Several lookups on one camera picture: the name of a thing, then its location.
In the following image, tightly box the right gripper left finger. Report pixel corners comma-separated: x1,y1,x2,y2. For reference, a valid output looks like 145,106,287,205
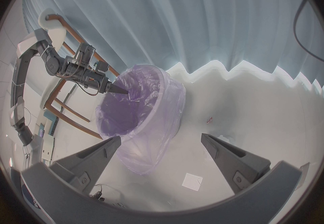
49,136,122,195

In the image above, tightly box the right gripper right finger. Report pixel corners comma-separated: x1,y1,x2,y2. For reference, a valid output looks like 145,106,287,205
201,133,271,195

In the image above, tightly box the purple plastic bag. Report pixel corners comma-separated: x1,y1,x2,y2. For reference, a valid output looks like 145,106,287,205
96,64,186,175

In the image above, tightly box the white trash bin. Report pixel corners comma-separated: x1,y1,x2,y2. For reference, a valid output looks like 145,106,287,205
132,65,186,140

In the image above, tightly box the wooden chair with white cushions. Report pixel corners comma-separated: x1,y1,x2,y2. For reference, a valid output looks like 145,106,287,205
38,8,119,140

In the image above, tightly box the pale blue curtain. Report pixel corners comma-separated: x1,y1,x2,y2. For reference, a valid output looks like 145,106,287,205
21,0,324,92

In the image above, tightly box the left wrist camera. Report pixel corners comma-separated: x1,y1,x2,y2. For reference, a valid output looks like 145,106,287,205
95,61,110,73

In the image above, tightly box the black cable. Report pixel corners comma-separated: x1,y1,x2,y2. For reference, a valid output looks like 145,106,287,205
293,0,324,61

